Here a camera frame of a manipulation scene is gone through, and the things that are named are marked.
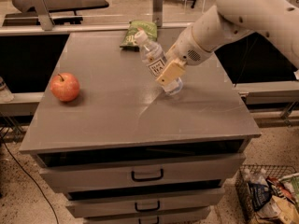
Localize green chip bag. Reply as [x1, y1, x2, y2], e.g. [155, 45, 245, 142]
[120, 20, 158, 51]

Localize wire basket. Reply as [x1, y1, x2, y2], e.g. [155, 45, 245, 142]
[235, 164, 296, 224]

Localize red apple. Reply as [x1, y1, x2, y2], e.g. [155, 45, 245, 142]
[50, 73, 80, 102]

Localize middle drawer with black handle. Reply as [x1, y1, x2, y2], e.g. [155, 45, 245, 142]
[66, 188, 225, 219]

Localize bottom drawer with black handle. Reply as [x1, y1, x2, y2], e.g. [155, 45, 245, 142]
[83, 206, 210, 224]

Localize clear blue plastic bottle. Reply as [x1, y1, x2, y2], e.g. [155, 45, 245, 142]
[135, 30, 183, 95]

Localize dark bench behind glass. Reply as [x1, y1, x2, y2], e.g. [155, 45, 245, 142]
[3, 0, 109, 26]

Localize top drawer with black handle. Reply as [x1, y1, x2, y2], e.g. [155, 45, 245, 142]
[40, 153, 245, 193]

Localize snack bags in basket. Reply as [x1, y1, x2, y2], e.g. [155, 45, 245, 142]
[257, 174, 299, 224]

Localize drawer with black handle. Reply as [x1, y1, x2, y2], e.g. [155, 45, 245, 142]
[66, 188, 225, 219]
[83, 206, 210, 224]
[40, 153, 245, 193]

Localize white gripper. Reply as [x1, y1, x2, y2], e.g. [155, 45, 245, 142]
[156, 26, 213, 86]

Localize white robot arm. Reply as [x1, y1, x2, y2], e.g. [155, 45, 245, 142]
[156, 0, 299, 86]

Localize grey drawer cabinet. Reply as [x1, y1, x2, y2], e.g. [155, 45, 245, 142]
[18, 27, 262, 224]

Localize black floor cable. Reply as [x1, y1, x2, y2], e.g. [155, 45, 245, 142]
[0, 131, 60, 224]

